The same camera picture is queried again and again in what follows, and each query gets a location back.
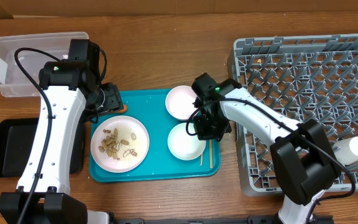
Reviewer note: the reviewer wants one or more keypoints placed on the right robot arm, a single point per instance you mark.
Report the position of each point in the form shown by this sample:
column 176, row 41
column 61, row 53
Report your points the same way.
column 303, row 160

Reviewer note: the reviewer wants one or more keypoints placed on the right wooden chopstick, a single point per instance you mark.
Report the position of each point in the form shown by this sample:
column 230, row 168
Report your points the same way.
column 210, row 154

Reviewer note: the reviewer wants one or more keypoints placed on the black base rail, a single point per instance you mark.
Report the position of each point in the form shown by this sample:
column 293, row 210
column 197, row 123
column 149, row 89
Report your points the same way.
column 264, row 219

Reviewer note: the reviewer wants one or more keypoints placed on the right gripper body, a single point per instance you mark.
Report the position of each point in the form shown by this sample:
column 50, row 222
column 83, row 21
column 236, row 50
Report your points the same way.
column 215, row 125

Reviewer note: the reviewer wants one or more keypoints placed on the small white cup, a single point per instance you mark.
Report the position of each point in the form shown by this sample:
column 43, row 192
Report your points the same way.
column 347, row 150

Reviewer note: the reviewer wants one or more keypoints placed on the peanut shells and rice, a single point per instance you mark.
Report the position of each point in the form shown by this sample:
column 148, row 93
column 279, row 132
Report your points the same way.
column 116, row 147

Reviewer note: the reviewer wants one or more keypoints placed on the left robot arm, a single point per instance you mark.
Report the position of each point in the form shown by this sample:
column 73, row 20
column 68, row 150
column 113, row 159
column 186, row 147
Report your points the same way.
column 71, row 92

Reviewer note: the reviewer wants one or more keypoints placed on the black plastic tray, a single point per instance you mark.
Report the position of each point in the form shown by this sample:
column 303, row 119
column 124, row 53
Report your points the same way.
column 16, row 139

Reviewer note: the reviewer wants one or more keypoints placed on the white plate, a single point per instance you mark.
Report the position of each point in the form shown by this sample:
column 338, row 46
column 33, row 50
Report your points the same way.
column 126, row 125

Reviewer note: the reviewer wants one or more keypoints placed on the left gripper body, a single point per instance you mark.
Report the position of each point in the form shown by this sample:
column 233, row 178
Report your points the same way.
column 106, row 99

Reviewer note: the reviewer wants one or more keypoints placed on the orange carrot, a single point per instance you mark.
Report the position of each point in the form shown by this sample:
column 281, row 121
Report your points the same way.
column 125, row 108

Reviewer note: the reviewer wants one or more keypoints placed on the grey dishwasher rack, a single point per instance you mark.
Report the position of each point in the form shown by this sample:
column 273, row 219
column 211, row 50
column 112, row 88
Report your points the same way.
column 303, row 78

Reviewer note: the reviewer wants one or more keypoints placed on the teal serving tray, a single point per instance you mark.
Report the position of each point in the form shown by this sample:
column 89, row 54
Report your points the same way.
column 148, row 106

